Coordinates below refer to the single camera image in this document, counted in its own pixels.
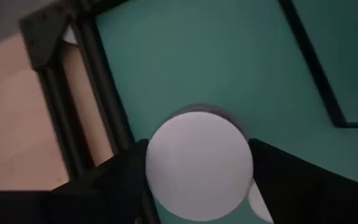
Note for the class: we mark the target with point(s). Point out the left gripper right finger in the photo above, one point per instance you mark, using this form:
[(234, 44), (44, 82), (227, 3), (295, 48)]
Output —
[(306, 193)]

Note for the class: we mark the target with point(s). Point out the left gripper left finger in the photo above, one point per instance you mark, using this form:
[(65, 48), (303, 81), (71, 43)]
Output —
[(73, 205)]

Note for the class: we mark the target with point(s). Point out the wooden table side board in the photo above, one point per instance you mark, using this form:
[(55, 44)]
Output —
[(17, 124)]

